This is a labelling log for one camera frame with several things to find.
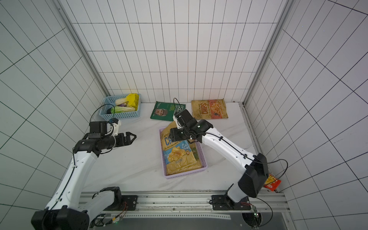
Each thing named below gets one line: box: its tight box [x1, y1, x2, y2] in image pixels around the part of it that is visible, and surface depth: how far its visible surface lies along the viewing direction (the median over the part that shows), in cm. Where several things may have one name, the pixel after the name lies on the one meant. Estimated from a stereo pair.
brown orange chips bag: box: [191, 99, 229, 120], surface depth 119 cm
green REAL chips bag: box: [150, 101, 186, 122], surface depth 116 cm
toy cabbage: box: [110, 105, 136, 114], surface depth 109 cm
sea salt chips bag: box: [161, 121, 202, 176], surface depth 82 cm
